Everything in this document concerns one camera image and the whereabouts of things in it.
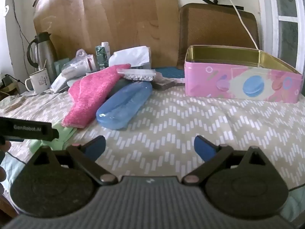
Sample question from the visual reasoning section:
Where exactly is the person's left hand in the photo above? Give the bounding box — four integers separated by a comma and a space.
0, 141, 11, 189

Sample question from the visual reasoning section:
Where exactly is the steel thermos flask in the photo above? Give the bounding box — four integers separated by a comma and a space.
27, 32, 58, 81

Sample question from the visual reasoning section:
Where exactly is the white framed window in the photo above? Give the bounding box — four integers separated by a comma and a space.
256, 0, 305, 72

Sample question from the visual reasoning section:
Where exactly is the white enamel mug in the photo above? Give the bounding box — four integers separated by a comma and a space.
24, 68, 51, 93

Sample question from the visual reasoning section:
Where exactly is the clear box of white beads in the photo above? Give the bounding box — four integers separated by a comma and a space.
117, 68, 156, 81

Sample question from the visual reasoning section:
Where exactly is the light blue quilted sheet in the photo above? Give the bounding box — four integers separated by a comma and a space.
0, 148, 305, 222

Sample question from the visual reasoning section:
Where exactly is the pink towel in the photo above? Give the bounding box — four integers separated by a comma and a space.
61, 63, 132, 129

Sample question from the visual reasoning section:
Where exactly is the teal textured mat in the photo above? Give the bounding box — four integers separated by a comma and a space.
152, 67, 185, 79

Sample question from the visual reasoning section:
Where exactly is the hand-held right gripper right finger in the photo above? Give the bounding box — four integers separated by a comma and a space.
182, 135, 274, 186

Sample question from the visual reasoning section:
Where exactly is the white power cable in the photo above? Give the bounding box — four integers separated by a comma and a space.
217, 0, 260, 50

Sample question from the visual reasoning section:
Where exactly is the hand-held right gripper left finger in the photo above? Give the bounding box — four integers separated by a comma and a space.
31, 135, 118, 186

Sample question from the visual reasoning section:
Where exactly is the beige chevron tablecloth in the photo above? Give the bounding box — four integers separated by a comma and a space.
0, 83, 305, 196

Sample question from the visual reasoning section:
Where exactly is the light green box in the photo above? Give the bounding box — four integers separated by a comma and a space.
54, 58, 69, 73

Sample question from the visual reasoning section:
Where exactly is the light green cloth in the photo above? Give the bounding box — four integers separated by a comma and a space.
29, 122, 77, 152

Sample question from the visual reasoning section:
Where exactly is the small brown box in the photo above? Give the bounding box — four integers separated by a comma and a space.
151, 73, 185, 91

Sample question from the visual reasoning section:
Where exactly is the green drink carton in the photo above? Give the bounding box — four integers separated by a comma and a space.
95, 46, 110, 71

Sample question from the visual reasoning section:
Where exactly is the black adapter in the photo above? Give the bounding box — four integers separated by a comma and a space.
1, 74, 15, 87

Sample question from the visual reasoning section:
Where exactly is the brown tray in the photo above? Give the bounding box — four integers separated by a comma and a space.
177, 3, 260, 68

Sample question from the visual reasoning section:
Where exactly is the dark teal cloth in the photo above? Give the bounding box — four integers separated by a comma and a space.
108, 77, 143, 98

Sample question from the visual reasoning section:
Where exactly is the pink tin box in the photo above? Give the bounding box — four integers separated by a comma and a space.
184, 45, 303, 104

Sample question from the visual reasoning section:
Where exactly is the brown cardboard sheet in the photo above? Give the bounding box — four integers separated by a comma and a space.
33, 0, 180, 68

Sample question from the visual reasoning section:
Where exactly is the white tissue packet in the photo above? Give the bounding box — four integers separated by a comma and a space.
50, 73, 72, 93

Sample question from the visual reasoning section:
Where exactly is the blue plastic case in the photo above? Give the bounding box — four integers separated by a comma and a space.
96, 81, 153, 130

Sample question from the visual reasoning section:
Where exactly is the white tissue box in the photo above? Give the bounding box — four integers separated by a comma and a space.
108, 46, 152, 69

